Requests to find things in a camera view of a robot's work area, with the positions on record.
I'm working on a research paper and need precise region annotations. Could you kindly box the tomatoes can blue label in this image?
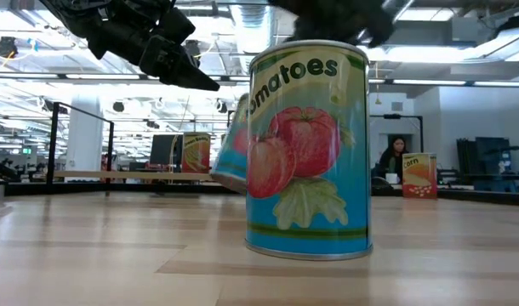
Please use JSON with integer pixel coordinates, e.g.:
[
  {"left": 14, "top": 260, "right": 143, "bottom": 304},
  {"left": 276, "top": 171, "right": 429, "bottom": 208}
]
[
  {"left": 244, "top": 39, "right": 374, "bottom": 262},
  {"left": 208, "top": 92, "right": 250, "bottom": 196}
]

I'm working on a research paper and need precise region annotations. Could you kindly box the wooden shelf black frame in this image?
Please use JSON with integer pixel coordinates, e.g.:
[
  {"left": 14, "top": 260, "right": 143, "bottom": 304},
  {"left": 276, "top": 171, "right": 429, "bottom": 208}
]
[{"left": 45, "top": 100, "right": 236, "bottom": 196}]

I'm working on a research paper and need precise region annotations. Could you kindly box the black tube frame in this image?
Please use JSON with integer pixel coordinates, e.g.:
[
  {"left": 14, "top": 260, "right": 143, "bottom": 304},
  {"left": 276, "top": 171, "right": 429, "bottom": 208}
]
[{"left": 368, "top": 113, "right": 425, "bottom": 155}]

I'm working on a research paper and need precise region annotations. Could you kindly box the black monitor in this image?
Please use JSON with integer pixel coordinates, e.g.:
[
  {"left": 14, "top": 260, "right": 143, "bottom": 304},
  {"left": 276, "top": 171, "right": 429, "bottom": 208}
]
[{"left": 149, "top": 133, "right": 183, "bottom": 172}]

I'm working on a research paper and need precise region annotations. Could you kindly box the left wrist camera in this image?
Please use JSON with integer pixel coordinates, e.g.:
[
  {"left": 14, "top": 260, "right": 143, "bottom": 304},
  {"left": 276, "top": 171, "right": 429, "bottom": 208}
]
[{"left": 159, "top": 6, "right": 197, "bottom": 44}]

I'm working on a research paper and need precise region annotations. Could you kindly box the corn can orange label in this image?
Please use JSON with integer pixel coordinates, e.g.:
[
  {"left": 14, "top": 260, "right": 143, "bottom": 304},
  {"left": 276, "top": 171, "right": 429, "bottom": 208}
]
[{"left": 401, "top": 152, "right": 438, "bottom": 200}]

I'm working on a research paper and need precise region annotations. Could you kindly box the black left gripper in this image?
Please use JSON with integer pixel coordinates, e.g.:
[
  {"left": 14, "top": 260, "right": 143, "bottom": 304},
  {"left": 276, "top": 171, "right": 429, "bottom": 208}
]
[{"left": 87, "top": 16, "right": 221, "bottom": 92}]

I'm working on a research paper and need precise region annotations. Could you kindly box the dark blue partition panel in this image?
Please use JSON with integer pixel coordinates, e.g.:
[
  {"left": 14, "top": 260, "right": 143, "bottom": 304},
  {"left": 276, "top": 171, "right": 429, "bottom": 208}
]
[{"left": 456, "top": 136, "right": 512, "bottom": 192}]

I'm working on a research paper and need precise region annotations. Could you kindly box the silver ventilation duct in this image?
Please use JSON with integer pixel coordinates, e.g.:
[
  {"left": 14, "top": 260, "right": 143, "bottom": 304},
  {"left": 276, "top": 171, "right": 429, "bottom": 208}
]
[{"left": 231, "top": 0, "right": 282, "bottom": 76}]

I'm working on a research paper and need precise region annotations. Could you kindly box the green beans can orange label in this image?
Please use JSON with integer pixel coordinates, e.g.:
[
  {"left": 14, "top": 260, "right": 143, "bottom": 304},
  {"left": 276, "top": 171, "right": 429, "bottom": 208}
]
[{"left": 180, "top": 132, "right": 212, "bottom": 174}]

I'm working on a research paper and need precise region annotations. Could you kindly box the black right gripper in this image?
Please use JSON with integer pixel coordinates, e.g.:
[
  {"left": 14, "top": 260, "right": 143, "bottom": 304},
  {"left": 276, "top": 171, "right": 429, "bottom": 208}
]
[{"left": 267, "top": 0, "right": 395, "bottom": 48}]

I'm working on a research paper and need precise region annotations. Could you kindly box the person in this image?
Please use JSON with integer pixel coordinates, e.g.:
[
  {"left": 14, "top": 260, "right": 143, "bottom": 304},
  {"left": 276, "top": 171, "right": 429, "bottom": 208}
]
[{"left": 376, "top": 135, "right": 410, "bottom": 184}]

